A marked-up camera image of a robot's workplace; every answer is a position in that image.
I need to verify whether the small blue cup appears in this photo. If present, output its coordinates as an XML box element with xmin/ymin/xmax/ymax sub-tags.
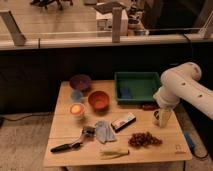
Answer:
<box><xmin>71</xmin><ymin>90</ymin><xmax>83</xmax><ymax>103</ymax></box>

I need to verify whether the white cardboard box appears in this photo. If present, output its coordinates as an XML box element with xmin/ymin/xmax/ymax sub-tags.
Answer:
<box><xmin>96</xmin><ymin>10</ymin><xmax>128</xmax><ymax>36</ymax></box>

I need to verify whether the white cup orange inside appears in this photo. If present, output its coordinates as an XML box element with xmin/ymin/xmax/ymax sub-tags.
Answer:
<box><xmin>70</xmin><ymin>103</ymin><xmax>85</xmax><ymax>120</ymax></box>

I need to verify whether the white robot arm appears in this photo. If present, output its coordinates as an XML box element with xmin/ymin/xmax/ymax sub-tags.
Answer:
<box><xmin>153</xmin><ymin>62</ymin><xmax>213</xmax><ymax>128</ymax></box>

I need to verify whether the small metal cup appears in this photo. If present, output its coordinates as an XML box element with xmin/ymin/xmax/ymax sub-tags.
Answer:
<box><xmin>152</xmin><ymin>110</ymin><xmax>159</xmax><ymax>126</ymax></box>

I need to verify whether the middle grey railing post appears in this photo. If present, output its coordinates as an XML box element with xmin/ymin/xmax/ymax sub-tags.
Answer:
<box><xmin>112</xmin><ymin>7</ymin><xmax>122</xmax><ymax>43</ymax></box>

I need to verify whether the black cable on floor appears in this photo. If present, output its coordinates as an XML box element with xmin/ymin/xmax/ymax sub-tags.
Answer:
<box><xmin>0</xmin><ymin>112</ymin><xmax>54</xmax><ymax>123</ymax></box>

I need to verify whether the green plastic bin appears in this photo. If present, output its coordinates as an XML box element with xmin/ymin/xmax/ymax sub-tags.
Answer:
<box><xmin>114</xmin><ymin>72</ymin><xmax>161</xmax><ymax>104</ymax></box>

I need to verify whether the black white rectangular box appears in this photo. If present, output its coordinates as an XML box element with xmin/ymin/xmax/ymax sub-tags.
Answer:
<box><xmin>111</xmin><ymin>113</ymin><xmax>136</xmax><ymax>132</ymax></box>

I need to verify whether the blue sponge in bin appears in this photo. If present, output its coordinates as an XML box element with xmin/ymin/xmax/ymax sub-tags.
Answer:
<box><xmin>120</xmin><ymin>87</ymin><xmax>132</xmax><ymax>99</ymax></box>

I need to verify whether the left grey railing post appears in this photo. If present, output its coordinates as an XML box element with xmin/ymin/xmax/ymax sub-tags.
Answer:
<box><xmin>0</xmin><ymin>10</ymin><xmax>26</xmax><ymax>46</ymax></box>

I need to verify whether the grey railing post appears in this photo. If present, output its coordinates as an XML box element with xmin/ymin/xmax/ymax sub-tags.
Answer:
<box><xmin>112</xmin><ymin>7</ymin><xmax>122</xmax><ymax>43</ymax></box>
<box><xmin>0</xmin><ymin>10</ymin><xmax>26</xmax><ymax>46</ymax></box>

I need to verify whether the dark red small object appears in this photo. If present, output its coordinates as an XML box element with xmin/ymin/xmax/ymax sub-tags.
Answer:
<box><xmin>142</xmin><ymin>104</ymin><xmax>159</xmax><ymax>111</ymax></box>

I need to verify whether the grey folded cloth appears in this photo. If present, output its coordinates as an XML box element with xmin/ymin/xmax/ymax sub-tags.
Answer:
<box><xmin>95</xmin><ymin>121</ymin><xmax>116</xmax><ymax>144</ymax></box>

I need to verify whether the black handled kitchen tool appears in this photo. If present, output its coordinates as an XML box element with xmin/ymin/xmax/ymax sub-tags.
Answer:
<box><xmin>50</xmin><ymin>125</ymin><xmax>96</xmax><ymax>154</ymax></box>

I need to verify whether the bunch of dark grapes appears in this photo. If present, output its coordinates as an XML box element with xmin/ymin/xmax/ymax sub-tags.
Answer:
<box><xmin>128</xmin><ymin>132</ymin><xmax>162</xmax><ymax>148</ymax></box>

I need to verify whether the purple bowl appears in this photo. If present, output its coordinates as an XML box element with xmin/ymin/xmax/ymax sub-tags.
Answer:
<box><xmin>70</xmin><ymin>74</ymin><xmax>91</xmax><ymax>91</ymax></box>

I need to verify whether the red bowl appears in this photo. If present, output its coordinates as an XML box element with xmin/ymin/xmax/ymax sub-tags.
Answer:
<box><xmin>88</xmin><ymin>91</ymin><xmax>110</xmax><ymax>111</ymax></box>

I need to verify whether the black office chair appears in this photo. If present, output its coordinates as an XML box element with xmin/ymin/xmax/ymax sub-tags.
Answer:
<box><xmin>30</xmin><ymin>0</ymin><xmax>73</xmax><ymax>10</ymax></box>

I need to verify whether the blue object beside table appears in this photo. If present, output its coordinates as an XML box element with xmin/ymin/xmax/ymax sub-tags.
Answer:
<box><xmin>184</xmin><ymin>132</ymin><xmax>195</xmax><ymax>149</ymax></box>

